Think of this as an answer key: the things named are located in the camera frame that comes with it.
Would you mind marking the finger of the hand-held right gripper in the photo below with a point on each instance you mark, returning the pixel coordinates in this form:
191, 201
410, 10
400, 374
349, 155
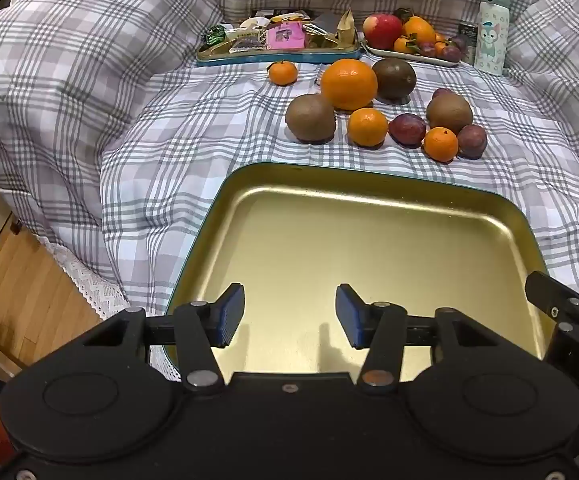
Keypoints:
559, 305

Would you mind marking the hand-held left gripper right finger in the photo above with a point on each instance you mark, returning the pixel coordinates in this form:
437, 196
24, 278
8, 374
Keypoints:
350, 316

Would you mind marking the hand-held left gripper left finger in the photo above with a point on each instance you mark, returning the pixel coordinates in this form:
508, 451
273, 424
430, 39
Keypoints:
229, 315

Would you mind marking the gold metal tray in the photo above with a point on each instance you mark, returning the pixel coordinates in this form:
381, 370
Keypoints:
369, 240

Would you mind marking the red plum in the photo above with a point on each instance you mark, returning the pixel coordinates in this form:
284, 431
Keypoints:
473, 141
407, 131
442, 92

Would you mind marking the mandarin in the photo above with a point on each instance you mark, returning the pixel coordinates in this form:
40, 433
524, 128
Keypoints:
367, 127
440, 144
283, 73

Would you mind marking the brown kiwi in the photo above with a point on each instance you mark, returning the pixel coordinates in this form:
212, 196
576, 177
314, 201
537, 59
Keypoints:
310, 118
449, 112

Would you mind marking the large orange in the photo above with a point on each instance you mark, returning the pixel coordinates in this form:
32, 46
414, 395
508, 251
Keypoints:
348, 85

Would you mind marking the dark brown round fruit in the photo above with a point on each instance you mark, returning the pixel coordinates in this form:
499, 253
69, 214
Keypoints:
395, 79

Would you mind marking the white lace bed trim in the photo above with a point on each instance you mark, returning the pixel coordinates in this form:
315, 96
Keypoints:
89, 280

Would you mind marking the tray of snack packets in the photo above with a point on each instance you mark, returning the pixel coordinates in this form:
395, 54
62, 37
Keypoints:
279, 58

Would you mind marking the grey plaid blanket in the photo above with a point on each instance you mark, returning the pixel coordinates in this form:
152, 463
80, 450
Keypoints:
94, 85

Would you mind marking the white plate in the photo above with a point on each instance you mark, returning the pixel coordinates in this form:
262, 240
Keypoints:
419, 58

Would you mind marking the white cartoon print bottle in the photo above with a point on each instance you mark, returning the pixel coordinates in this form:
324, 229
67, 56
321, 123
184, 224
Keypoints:
492, 35

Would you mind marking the small purple plum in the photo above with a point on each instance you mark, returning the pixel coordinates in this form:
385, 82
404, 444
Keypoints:
452, 54
428, 50
459, 41

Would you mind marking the small persimmon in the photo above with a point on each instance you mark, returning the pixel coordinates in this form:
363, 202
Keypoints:
405, 45

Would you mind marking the green candy wrapper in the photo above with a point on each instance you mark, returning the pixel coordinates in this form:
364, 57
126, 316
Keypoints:
214, 36

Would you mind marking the small orange fruit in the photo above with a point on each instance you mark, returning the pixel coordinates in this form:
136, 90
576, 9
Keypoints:
440, 48

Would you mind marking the pink snack packet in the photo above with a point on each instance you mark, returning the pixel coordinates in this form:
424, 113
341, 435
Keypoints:
285, 36

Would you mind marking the dark metal can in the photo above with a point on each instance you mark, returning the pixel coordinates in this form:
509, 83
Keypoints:
466, 31

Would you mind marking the red apple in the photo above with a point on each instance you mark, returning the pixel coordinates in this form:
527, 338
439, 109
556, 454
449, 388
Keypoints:
382, 31

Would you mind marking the brown paper packet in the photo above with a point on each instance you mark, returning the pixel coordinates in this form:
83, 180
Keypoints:
346, 27

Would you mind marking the grey snack packet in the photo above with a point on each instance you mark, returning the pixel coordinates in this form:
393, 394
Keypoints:
324, 24

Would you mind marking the cream snack packet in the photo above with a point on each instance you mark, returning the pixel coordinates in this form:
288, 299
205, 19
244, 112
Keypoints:
253, 22

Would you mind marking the orange with leaves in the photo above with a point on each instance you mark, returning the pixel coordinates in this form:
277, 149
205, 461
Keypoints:
419, 30

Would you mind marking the black snack packet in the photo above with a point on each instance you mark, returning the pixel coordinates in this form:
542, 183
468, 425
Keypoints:
279, 14

